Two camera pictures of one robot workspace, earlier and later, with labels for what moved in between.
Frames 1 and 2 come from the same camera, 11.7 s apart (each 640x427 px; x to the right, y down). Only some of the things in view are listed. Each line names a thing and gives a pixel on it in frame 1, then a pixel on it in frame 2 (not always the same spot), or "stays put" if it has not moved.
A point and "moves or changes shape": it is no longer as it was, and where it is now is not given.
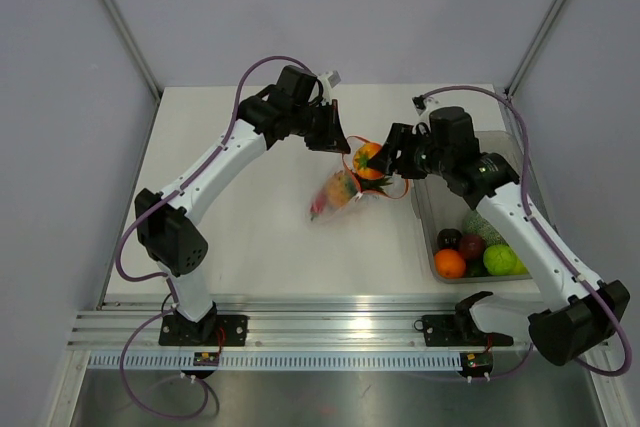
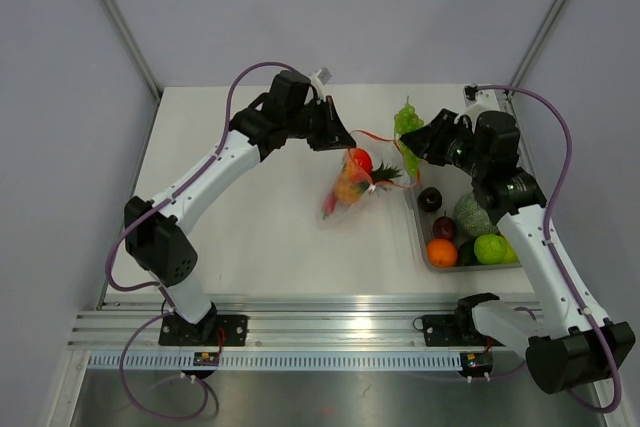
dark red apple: [472, 246] to [444, 228]
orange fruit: [449, 263] to [441, 253]
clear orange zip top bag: [356, 183] moves or changes shape
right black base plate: [449, 331] stays put
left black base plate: [176, 330] stays put
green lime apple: [500, 260] to [490, 249]
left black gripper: [332, 139] stays put
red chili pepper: [316, 208] to [329, 204]
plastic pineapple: [343, 187] moves or changes shape
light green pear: [520, 268] to [511, 256]
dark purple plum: [449, 239] to [429, 199]
